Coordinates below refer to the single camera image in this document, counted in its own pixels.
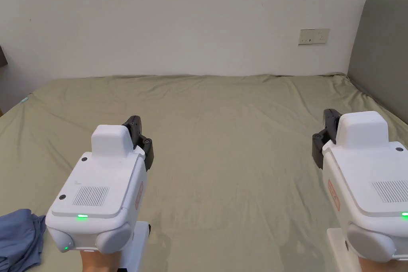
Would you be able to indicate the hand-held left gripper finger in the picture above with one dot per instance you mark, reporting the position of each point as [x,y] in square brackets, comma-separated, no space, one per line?
[136,131]

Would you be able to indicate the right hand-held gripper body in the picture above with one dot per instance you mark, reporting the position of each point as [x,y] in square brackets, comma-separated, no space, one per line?
[366,173]

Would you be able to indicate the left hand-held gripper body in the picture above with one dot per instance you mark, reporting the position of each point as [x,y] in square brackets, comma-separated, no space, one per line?
[98,182]

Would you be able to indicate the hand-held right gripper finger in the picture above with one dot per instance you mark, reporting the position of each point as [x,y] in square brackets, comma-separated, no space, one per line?
[331,125]

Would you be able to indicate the person's left hand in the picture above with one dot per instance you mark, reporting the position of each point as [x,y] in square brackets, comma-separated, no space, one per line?
[100,262]

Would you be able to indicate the person's right hand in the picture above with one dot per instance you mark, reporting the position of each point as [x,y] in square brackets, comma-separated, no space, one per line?
[385,268]

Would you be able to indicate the grey-green padded headboard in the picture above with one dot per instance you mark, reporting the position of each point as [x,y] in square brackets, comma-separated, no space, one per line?
[382,55]

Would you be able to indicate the blue garment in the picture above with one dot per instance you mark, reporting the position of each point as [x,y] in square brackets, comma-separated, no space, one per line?
[19,240]

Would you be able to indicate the bed with pale green sheet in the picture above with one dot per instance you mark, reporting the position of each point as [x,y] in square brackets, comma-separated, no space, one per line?
[229,163]

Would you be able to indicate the white wall socket panel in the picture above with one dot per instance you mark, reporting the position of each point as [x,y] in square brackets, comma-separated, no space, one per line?
[314,36]

